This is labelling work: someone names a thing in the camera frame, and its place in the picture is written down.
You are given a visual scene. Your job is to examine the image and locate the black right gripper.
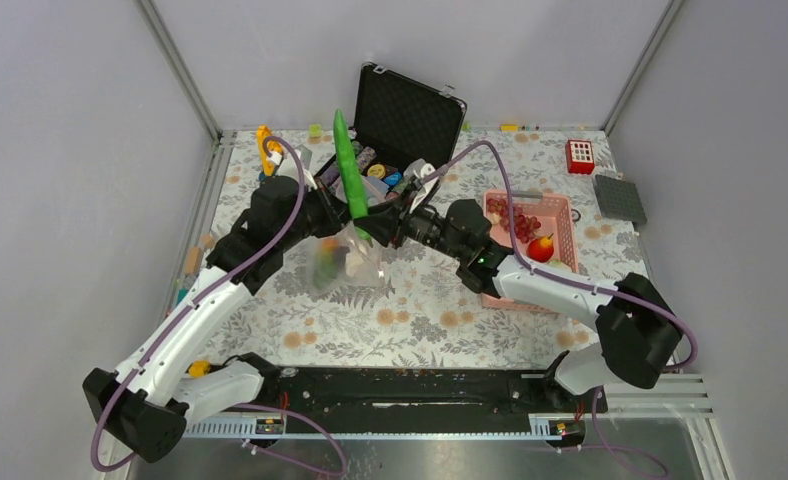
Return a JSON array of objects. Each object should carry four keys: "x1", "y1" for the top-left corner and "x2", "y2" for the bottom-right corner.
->
[{"x1": 355, "y1": 184, "x2": 468, "y2": 262}]

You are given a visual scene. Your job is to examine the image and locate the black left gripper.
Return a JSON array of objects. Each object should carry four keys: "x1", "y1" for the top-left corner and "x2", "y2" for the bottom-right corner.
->
[{"x1": 278, "y1": 177, "x2": 359, "y2": 251}]

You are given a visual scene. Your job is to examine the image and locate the small white toy dumpling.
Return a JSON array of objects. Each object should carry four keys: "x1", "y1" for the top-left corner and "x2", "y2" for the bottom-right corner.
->
[{"x1": 344, "y1": 250, "x2": 365, "y2": 278}]

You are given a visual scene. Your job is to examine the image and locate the clear pink zip top bag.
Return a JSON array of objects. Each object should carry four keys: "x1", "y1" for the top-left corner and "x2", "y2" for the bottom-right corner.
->
[{"x1": 306, "y1": 224, "x2": 386, "y2": 296}]

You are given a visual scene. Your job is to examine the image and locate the green orange toy mango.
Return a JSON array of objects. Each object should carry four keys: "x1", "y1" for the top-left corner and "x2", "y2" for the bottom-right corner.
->
[{"x1": 312, "y1": 237, "x2": 340, "y2": 292}]

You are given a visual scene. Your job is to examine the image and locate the green toy pepper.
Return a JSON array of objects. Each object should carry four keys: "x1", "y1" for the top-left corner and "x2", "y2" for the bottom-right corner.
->
[{"x1": 333, "y1": 109, "x2": 370, "y2": 240}]

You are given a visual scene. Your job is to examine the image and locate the red toy grape bunch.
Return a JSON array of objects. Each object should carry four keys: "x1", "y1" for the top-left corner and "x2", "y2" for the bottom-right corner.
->
[{"x1": 485, "y1": 197, "x2": 541, "y2": 243}]

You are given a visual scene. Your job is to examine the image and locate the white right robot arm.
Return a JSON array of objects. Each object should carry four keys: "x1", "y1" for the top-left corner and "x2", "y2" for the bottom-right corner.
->
[{"x1": 356, "y1": 200, "x2": 684, "y2": 412}]

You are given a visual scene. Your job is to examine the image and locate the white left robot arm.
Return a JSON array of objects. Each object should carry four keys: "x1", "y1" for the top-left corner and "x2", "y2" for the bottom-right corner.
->
[{"x1": 83, "y1": 176, "x2": 350, "y2": 472}]

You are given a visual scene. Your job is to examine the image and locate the yellow toy ladder cart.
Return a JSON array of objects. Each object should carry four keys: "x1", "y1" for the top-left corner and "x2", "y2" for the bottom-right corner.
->
[{"x1": 256, "y1": 125, "x2": 284, "y2": 181}]

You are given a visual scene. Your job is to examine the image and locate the black poker chip case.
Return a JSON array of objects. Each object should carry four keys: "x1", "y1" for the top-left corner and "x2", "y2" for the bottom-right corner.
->
[{"x1": 315, "y1": 63, "x2": 467, "y2": 215}]

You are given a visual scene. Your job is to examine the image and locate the pink plastic basket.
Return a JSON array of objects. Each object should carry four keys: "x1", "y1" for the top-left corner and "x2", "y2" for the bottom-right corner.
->
[{"x1": 480, "y1": 189, "x2": 579, "y2": 314}]

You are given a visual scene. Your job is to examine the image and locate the red toy block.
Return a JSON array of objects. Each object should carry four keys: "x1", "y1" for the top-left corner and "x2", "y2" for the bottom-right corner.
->
[{"x1": 565, "y1": 139, "x2": 595, "y2": 175}]

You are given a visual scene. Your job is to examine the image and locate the grey building baseplate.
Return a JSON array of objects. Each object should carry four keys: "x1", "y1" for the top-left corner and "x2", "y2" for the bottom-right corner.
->
[{"x1": 593, "y1": 174, "x2": 647, "y2": 225}]

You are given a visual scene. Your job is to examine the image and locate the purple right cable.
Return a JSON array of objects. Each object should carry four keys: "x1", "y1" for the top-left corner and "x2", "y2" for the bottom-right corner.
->
[{"x1": 423, "y1": 139, "x2": 699, "y2": 371}]

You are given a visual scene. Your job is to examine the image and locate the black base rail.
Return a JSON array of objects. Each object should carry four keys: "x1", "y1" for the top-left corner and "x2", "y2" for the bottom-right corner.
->
[{"x1": 254, "y1": 367, "x2": 607, "y2": 436}]

